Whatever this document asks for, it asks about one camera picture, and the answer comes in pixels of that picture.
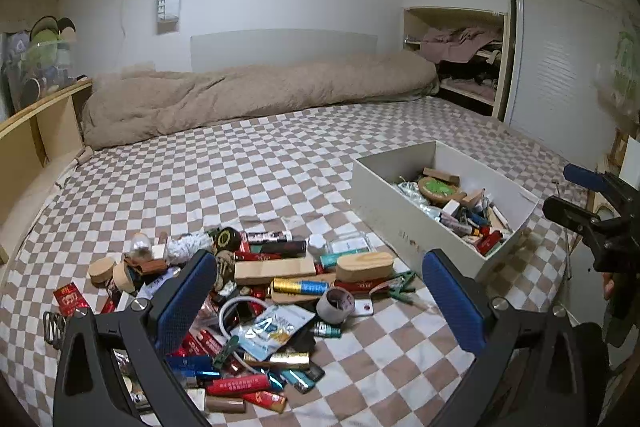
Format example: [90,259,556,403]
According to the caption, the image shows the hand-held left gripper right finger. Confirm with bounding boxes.
[424,248,608,427]

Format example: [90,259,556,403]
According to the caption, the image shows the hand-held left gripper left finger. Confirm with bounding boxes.
[52,249,218,427]

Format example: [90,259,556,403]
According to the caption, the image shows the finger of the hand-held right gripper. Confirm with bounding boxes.
[542,196,601,234]
[563,164,640,218]

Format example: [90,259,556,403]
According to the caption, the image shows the white storage box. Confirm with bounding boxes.
[351,139,541,283]

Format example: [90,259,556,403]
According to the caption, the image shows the brown leather item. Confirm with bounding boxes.
[125,257,168,278]

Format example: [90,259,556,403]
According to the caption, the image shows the green clothespin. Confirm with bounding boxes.
[385,271,417,303]

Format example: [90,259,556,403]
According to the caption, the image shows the white fluffy ball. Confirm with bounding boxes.
[167,231,213,265]

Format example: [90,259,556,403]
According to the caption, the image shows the navy blue box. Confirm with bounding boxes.
[167,354,213,370]

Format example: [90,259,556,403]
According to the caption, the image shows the round wooden box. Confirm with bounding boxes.
[112,263,136,293]
[89,257,117,285]

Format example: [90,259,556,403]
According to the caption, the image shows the green hair clip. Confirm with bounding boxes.
[212,336,241,370]

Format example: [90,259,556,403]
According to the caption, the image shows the black round tin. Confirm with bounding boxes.
[210,227,243,253]

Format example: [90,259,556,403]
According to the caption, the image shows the blue white snack packet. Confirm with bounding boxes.
[232,304,318,360]

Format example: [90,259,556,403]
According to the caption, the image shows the long wooden block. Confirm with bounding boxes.
[234,257,317,285]

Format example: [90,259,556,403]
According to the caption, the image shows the green round item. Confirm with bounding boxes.
[417,177,458,205]

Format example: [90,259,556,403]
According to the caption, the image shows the red patterned small box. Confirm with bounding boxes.
[54,284,91,315]

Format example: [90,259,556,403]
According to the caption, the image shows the black red long box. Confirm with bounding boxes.
[250,241,307,258]

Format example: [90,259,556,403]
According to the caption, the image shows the white sliding door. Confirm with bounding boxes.
[502,0,631,158]

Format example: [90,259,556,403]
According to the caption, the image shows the grey tape roll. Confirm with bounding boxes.
[316,288,356,323]

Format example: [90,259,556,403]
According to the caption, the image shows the gold and blue tube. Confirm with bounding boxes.
[272,278,331,295]

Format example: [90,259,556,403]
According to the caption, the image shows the checkered bed sheet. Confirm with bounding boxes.
[0,97,596,427]

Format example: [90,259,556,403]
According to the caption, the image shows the gold lipstick tube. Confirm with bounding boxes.
[270,352,311,370]

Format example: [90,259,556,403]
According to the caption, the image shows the open closet shelf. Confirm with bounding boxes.
[402,6,511,120]

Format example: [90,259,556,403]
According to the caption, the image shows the teal lighter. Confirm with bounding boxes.
[280,367,325,393]

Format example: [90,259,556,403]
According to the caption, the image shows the pile of pink clothes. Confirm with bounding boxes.
[420,26,503,62]

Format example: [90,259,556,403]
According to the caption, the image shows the wooden side shelf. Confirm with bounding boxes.
[0,79,94,265]

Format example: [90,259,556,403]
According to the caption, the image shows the beige duvet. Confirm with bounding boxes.
[81,53,441,151]

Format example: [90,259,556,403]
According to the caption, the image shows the stack of hats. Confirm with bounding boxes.
[20,16,78,108]

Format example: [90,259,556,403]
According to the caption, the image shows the braided rope knot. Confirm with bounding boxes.
[215,252,236,293]

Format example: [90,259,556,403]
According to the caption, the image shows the white cable loop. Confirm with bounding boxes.
[218,297,268,338]

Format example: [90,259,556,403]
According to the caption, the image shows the black wire hair claw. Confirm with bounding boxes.
[44,311,68,348]

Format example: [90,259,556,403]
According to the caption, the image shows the white hanging wall sign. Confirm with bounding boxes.
[156,0,182,35]

